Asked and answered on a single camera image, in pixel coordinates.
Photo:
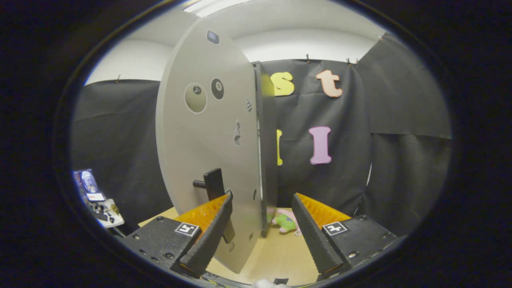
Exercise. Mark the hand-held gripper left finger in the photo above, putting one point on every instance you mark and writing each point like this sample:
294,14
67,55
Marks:
212,236

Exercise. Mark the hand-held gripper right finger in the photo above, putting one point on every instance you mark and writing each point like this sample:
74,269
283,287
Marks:
314,240

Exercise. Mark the grey shoe cabinet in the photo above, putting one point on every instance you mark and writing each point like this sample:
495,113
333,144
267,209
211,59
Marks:
268,160

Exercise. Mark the white shoe cabinet door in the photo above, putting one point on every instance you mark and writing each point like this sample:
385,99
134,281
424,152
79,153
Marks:
200,140

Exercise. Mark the green and pink plush toy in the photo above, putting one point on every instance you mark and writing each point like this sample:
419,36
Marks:
284,222

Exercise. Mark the black backdrop cloth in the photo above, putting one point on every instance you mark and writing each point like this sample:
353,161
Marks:
400,180

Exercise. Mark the white tray with small items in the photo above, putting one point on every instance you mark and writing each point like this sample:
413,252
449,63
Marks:
106,212

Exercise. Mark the blue printed box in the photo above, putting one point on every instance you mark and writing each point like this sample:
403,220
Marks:
88,182

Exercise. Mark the ceiling light panel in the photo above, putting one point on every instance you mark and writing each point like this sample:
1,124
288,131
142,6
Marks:
208,6

